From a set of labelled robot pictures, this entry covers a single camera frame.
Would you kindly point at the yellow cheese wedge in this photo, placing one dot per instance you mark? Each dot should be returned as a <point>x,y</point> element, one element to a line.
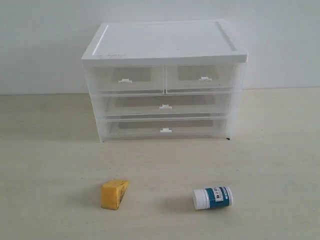
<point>112,193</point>

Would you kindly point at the white blue pill bottle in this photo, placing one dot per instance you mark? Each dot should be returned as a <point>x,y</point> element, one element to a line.
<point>212,198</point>

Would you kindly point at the middle wide clear drawer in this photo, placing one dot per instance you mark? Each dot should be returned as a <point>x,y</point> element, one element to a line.
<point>163,104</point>

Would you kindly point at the wide clear drawer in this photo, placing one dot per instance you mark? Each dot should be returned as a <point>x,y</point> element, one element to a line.
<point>163,104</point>
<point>163,128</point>

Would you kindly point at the white plastic drawer cabinet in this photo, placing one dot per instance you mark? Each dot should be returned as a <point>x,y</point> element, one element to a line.
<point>166,44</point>

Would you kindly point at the bottom wide clear drawer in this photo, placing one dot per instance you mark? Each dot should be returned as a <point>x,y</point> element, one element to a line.
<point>163,128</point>

